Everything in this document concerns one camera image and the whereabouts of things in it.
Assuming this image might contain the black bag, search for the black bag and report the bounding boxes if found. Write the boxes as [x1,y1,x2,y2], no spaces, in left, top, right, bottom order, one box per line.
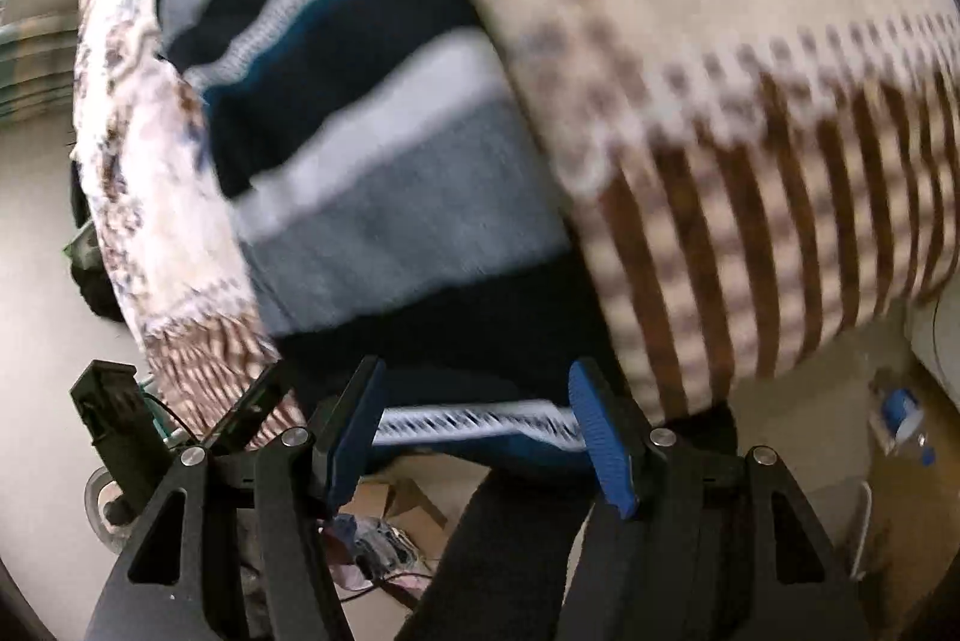
[70,161,132,321]

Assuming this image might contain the striped knit sweater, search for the striped knit sweater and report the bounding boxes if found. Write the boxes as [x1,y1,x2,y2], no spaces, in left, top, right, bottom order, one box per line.
[146,0,646,484]

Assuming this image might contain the crumpled cloth pile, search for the crumpled cloth pile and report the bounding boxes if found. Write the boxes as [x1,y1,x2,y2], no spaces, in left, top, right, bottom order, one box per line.
[322,512,436,593]

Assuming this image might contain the grey waste bin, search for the grey waste bin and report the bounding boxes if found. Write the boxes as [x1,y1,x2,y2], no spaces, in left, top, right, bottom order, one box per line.
[84,467,134,541]

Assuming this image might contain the grey-blue curtain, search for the grey-blue curtain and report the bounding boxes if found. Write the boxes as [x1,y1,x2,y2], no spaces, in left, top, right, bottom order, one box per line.
[0,14,80,121]

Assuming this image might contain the flat cardboard piece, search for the flat cardboard piece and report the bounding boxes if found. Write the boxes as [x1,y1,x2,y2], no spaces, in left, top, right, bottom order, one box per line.
[349,474,455,537]

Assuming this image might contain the blue capped plastic bottle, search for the blue capped plastic bottle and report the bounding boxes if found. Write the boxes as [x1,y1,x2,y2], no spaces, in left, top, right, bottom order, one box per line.
[874,382,938,466]

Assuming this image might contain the black cable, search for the black cable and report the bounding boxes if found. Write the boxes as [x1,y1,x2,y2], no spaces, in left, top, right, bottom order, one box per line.
[139,386,200,443]

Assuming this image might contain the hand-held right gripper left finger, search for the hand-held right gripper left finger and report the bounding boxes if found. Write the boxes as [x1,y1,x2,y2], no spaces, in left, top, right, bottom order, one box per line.
[84,354,389,641]

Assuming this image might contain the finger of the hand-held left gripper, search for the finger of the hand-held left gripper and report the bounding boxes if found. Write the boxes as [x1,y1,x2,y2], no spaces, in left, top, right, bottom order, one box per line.
[201,360,297,456]
[70,360,172,522]

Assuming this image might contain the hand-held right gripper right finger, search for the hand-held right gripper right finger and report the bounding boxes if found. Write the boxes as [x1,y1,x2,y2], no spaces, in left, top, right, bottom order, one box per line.
[559,356,875,641]

